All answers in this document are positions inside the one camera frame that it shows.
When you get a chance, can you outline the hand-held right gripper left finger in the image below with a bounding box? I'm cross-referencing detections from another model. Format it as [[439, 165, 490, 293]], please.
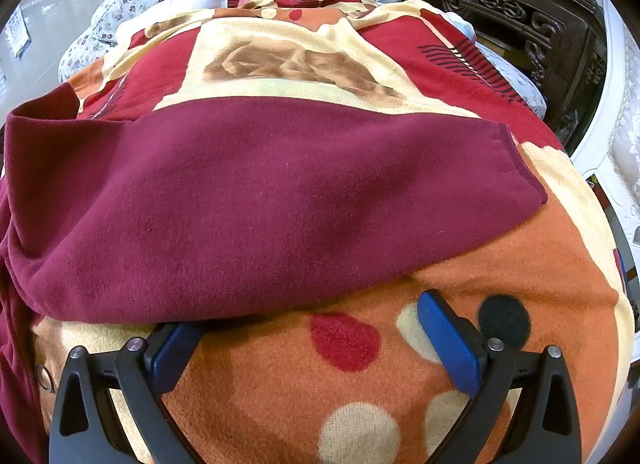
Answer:
[[47, 323, 207, 464]]

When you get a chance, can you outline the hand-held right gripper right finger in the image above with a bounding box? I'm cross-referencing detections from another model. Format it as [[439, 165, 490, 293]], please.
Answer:
[[417, 291, 584, 464]]

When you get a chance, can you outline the maroon sweater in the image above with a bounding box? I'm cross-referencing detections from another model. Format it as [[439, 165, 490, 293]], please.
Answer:
[[0, 97, 549, 464]]

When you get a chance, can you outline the orange red printed blanket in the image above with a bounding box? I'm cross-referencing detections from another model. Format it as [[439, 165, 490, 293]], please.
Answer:
[[30, 0, 632, 464]]

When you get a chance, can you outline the white ornate furniture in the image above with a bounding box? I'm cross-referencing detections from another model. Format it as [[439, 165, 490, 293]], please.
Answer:
[[569, 0, 640, 257]]

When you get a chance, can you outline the dark carved wooden furniture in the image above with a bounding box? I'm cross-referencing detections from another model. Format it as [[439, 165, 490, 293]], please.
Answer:
[[384, 0, 609, 151]]

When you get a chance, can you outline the white wall calendar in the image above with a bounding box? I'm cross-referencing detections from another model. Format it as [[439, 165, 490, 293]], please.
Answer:
[[5, 7, 34, 58]]

